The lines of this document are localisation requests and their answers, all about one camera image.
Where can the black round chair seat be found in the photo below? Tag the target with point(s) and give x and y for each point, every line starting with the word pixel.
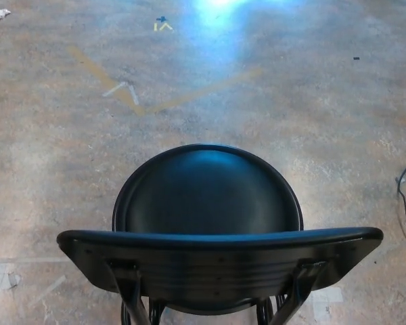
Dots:
pixel 206 193

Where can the brown floor tape line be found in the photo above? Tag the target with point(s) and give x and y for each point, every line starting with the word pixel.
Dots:
pixel 98 72

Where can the white floor tape strip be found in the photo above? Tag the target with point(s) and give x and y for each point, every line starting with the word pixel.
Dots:
pixel 49 289

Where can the crumpled white paper scrap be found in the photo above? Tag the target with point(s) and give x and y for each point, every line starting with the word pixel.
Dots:
pixel 1 14

